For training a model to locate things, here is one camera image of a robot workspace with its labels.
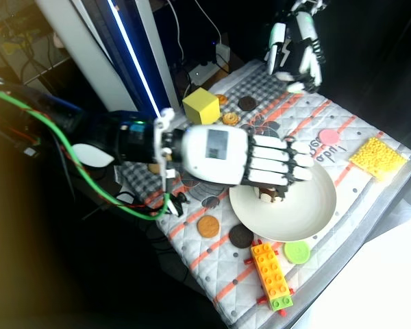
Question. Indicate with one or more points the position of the white power adapter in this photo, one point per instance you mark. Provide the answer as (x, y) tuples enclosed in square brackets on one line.
[(222, 53)]

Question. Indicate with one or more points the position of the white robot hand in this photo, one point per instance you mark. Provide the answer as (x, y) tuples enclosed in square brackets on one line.
[(305, 41), (212, 150)]

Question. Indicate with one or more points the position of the tan round biscuit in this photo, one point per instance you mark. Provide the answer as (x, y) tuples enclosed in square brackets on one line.
[(208, 226)]

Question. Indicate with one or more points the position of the green round disc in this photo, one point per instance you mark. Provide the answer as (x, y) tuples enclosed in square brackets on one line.
[(297, 252)]

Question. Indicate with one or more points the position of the white pillar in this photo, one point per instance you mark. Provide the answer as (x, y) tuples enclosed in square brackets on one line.
[(89, 65)]

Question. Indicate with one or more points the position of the yellow bumpy square pad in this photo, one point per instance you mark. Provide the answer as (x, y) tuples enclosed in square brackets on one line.
[(377, 158)]

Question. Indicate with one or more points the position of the toy chocolate cake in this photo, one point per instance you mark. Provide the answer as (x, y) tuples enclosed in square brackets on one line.
[(268, 196)]

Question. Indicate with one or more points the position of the pink round disc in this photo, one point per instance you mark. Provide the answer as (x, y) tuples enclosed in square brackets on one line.
[(329, 136)]

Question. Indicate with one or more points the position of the dark chocolate round cookie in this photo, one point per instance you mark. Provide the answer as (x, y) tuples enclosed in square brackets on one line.
[(247, 103)]

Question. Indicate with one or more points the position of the yellow cube block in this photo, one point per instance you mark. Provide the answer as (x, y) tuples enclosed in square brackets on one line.
[(202, 107)]

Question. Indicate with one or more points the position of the blue lit panel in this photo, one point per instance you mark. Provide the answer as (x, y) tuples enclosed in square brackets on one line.
[(140, 58)]

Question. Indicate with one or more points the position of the dark chocolate sandwich cookie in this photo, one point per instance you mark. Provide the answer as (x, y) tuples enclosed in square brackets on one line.
[(241, 235)]

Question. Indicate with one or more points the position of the grey quilt with bear print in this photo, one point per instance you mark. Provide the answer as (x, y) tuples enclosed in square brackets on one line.
[(294, 270)]

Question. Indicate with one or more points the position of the orange and green brick vehicle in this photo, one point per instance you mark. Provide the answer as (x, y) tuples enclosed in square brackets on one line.
[(270, 274)]

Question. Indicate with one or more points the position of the cluttered shelf unit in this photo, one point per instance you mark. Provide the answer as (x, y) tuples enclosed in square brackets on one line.
[(17, 37)]

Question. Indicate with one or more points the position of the white power strip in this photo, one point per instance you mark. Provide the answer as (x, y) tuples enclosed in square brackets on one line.
[(205, 73)]

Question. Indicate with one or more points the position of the white round plate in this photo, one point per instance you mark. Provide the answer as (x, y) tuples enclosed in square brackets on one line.
[(294, 216)]

